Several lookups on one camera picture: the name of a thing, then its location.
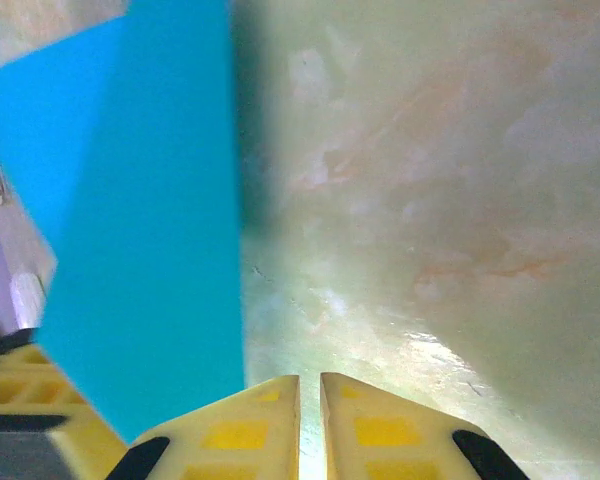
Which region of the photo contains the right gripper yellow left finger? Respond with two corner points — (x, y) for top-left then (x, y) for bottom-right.
(105, 375), (300, 480)

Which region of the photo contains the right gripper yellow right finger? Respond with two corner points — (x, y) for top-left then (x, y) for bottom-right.
(320, 372), (524, 480)

